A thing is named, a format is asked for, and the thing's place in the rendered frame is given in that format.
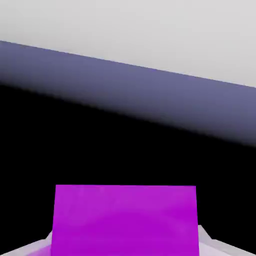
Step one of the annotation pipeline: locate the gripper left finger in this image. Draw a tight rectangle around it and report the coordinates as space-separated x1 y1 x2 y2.
0 230 53 256

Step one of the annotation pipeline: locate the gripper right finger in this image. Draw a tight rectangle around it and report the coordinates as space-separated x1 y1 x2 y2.
197 224 256 256

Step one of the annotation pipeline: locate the small purple cube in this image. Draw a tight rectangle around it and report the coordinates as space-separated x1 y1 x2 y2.
50 184 200 256

